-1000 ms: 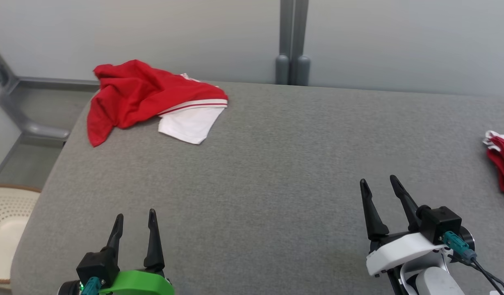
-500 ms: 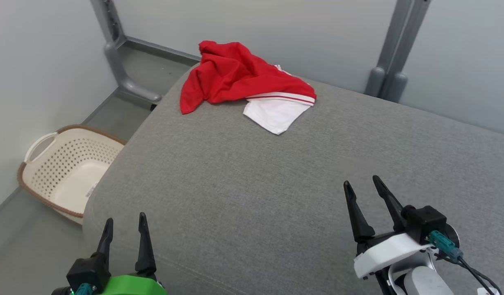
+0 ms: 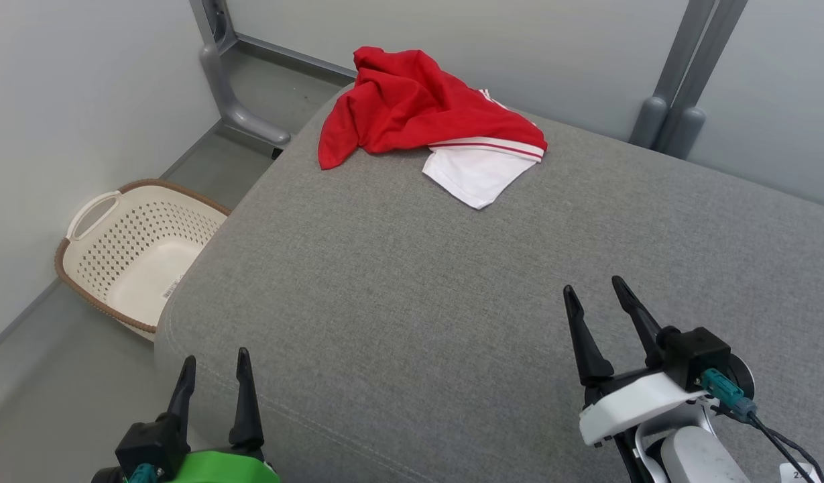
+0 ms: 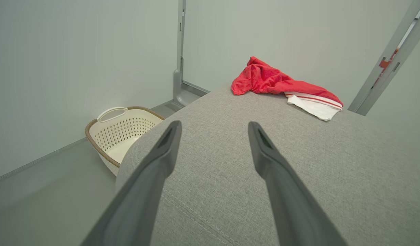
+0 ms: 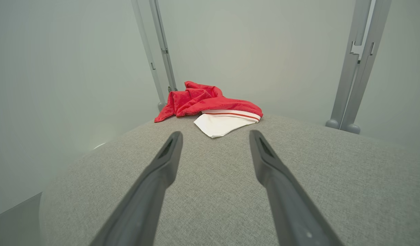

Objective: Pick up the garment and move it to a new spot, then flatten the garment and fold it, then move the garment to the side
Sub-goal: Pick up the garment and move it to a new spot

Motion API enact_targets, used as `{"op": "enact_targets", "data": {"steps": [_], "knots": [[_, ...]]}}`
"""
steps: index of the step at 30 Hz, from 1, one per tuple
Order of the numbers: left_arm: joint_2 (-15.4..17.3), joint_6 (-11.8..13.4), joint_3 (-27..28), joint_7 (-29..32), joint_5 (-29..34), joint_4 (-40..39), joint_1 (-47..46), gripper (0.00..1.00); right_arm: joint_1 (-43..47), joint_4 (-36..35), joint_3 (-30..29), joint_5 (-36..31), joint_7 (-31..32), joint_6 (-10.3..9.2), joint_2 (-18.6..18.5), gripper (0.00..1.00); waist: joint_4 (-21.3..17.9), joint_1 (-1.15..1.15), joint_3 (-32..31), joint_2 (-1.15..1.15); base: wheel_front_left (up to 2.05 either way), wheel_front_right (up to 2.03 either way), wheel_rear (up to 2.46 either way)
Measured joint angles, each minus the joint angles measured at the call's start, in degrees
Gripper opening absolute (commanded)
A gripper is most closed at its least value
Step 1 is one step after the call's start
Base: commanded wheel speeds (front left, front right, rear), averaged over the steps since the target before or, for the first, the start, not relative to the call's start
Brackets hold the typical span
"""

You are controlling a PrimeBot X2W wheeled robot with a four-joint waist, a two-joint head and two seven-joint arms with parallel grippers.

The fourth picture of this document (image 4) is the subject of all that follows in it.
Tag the grey metal double frame post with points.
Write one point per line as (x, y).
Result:
(384, 71)

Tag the red white lettered jersey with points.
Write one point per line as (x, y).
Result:
(264, 80)

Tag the grey wall baseboard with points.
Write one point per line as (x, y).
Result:
(196, 88)
(39, 161)

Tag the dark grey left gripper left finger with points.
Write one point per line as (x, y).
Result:
(134, 205)

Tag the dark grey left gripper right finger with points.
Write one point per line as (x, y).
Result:
(295, 212)

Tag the grey fabric sofa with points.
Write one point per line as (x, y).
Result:
(216, 147)

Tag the cream laundry basket brown rim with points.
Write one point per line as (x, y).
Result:
(121, 131)

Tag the grey post with curved foot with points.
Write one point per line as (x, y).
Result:
(177, 85)

